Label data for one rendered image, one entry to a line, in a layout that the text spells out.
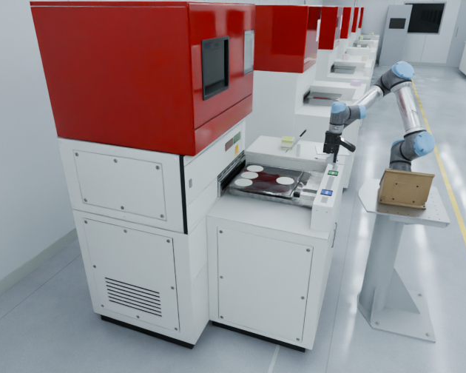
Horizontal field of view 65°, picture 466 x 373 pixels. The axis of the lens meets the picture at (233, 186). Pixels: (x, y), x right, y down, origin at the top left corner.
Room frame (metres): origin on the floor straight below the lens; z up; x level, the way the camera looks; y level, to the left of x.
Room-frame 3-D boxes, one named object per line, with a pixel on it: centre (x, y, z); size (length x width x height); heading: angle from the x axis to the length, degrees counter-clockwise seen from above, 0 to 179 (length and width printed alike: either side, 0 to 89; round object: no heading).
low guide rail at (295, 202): (1.83, -0.22, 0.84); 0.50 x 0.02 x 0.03; 70
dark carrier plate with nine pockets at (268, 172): (1.97, -0.20, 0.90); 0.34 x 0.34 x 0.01; 69
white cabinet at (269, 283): (2.01, -0.33, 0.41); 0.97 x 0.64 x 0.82; 160
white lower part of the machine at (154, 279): (1.99, 0.40, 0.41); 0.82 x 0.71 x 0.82; 160
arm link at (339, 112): (1.90, -0.55, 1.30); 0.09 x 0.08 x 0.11; 107
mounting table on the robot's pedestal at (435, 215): (1.88, -0.96, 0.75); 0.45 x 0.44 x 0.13; 72
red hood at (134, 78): (1.98, 0.37, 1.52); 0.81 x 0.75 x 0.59; 160
